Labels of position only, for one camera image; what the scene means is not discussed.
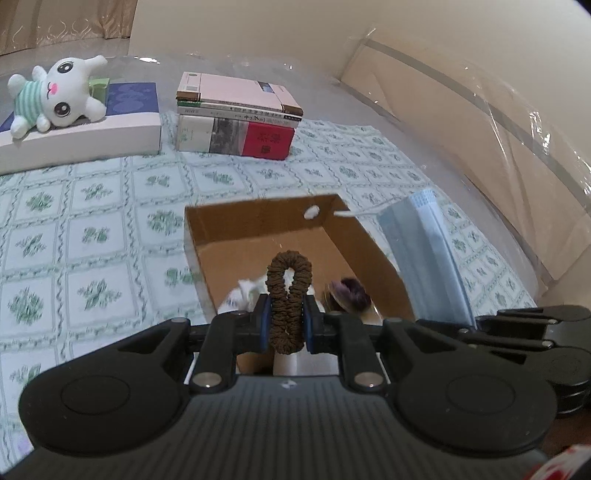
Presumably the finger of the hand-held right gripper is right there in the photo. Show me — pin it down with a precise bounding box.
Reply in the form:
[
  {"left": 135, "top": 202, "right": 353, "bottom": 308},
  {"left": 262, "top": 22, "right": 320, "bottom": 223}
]
[
  {"left": 475, "top": 305, "right": 591, "bottom": 334},
  {"left": 455, "top": 323, "right": 557, "bottom": 354}
]

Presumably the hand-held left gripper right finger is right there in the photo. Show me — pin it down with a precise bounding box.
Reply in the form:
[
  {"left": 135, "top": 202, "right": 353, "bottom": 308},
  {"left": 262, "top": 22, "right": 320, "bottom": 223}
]
[{"left": 302, "top": 294, "right": 465, "bottom": 393}]

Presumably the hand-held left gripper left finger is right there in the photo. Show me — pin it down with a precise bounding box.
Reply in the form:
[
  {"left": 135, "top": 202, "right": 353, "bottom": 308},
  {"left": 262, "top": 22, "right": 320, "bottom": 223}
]
[{"left": 108, "top": 294, "right": 273, "bottom": 394}]

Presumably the brown scrunchie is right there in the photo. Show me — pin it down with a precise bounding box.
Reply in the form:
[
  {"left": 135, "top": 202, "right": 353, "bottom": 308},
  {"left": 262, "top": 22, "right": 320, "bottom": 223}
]
[{"left": 267, "top": 249, "right": 314, "bottom": 355}]

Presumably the dark purple velvet scrunchie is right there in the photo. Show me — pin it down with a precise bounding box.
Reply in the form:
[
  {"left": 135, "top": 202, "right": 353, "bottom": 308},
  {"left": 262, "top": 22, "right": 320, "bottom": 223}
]
[{"left": 325, "top": 277, "right": 372, "bottom": 315}]

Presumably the cardboard box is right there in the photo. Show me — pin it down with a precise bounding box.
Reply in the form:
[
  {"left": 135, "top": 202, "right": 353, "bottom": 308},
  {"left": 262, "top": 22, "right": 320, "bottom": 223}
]
[{"left": 184, "top": 194, "right": 416, "bottom": 376}]

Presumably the blue face mask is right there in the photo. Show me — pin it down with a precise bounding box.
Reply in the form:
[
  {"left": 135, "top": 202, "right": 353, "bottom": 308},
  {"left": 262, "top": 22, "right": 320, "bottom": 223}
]
[{"left": 332, "top": 188, "right": 476, "bottom": 324}]

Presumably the red white printed cloth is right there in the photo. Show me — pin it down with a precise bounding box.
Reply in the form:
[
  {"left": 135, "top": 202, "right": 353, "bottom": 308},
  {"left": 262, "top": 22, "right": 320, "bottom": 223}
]
[{"left": 522, "top": 443, "right": 591, "bottom": 480}]

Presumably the plastic wrapped bed headboard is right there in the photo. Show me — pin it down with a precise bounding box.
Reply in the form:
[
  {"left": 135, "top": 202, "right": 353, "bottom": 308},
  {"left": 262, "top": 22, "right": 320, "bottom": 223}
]
[{"left": 337, "top": 28, "right": 591, "bottom": 296}]

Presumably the dark spine book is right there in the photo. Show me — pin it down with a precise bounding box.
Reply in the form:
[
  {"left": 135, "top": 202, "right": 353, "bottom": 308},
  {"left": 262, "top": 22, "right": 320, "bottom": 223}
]
[{"left": 177, "top": 99, "right": 302, "bottom": 126}]

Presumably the pink cover book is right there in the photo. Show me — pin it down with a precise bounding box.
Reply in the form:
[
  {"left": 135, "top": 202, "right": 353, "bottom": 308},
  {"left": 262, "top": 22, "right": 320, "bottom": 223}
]
[{"left": 177, "top": 71, "right": 304, "bottom": 116}]

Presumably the white flat box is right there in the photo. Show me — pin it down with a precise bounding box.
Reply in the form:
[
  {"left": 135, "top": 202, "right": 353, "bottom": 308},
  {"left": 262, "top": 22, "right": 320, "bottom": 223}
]
[{"left": 0, "top": 82, "right": 162, "bottom": 176}]

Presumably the plastic covered mattress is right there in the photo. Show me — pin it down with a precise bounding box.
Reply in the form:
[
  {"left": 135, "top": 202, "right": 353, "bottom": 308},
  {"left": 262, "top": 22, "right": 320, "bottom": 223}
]
[{"left": 0, "top": 44, "right": 591, "bottom": 324}]

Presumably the small green box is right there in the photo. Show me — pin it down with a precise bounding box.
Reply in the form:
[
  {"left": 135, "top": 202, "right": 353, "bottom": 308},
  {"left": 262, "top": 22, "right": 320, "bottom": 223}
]
[{"left": 88, "top": 76, "right": 110, "bottom": 105}]

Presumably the white plush toy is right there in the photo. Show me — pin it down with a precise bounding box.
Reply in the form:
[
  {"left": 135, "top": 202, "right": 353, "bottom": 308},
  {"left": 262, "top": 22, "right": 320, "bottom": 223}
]
[{"left": 7, "top": 55, "right": 109, "bottom": 139}]

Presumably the beige curtain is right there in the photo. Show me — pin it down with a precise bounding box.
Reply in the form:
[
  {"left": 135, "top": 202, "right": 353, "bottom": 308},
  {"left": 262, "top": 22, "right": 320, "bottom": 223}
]
[{"left": 0, "top": 0, "right": 139, "bottom": 44}]

